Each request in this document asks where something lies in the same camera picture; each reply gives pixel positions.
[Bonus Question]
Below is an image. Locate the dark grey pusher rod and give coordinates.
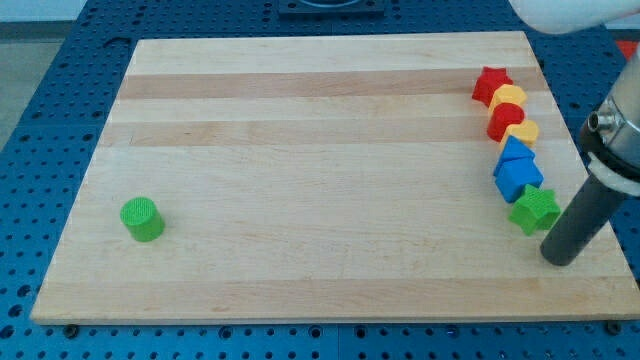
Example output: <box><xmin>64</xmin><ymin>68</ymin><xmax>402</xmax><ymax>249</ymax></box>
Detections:
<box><xmin>540</xmin><ymin>174</ymin><xmax>628</xmax><ymax>266</ymax></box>

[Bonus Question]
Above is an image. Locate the wooden board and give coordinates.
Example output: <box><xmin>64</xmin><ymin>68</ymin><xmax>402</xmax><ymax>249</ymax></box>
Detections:
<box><xmin>31</xmin><ymin>31</ymin><xmax>639</xmax><ymax>325</ymax></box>

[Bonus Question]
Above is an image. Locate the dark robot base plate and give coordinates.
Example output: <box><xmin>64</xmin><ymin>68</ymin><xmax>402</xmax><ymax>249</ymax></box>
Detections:
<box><xmin>277</xmin><ymin>0</ymin><xmax>387</xmax><ymax>17</ymax></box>

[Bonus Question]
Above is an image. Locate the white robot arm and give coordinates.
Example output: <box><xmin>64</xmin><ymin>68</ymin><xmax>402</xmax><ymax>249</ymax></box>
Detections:
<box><xmin>510</xmin><ymin>0</ymin><xmax>639</xmax><ymax>266</ymax></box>

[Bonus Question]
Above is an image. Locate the red star block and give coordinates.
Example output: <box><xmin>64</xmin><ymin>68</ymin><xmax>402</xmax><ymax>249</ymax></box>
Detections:
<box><xmin>472</xmin><ymin>66</ymin><xmax>514</xmax><ymax>107</ymax></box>

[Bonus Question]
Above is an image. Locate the red cylinder block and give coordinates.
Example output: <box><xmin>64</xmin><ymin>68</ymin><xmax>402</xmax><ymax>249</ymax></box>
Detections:
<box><xmin>487</xmin><ymin>103</ymin><xmax>525</xmax><ymax>142</ymax></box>

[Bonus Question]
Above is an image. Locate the yellow hexagon block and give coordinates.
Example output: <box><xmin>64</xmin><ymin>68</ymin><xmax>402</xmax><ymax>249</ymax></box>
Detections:
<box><xmin>488</xmin><ymin>84</ymin><xmax>527</xmax><ymax>115</ymax></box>

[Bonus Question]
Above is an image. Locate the green cylinder block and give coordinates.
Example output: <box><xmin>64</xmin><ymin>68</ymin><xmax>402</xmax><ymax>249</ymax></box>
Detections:
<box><xmin>120</xmin><ymin>197</ymin><xmax>165</xmax><ymax>242</ymax></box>

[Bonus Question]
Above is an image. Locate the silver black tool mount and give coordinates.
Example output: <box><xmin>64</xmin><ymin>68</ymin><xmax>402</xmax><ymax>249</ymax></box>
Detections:
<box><xmin>580</xmin><ymin>49</ymin><xmax>639</xmax><ymax>196</ymax></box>

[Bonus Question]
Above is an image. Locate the green star block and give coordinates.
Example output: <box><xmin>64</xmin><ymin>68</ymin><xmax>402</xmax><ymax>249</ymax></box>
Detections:
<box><xmin>508</xmin><ymin>184</ymin><xmax>561</xmax><ymax>236</ymax></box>

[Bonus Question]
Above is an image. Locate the blue triangle block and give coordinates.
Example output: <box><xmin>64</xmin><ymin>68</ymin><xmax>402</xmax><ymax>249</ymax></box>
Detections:
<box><xmin>493</xmin><ymin>135</ymin><xmax>535</xmax><ymax>177</ymax></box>

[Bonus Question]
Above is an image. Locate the blue cube block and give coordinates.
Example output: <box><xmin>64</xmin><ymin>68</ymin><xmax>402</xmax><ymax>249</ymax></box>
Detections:
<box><xmin>494</xmin><ymin>158</ymin><xmax>544</xmax><ymax>203</ymax></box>

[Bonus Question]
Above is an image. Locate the yellow pentagon block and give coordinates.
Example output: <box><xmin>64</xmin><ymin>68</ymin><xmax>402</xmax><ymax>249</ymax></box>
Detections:
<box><xmin>499</xmin><ymin>119</ymin><xmax>540</xmax><ymax>150</ymax></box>

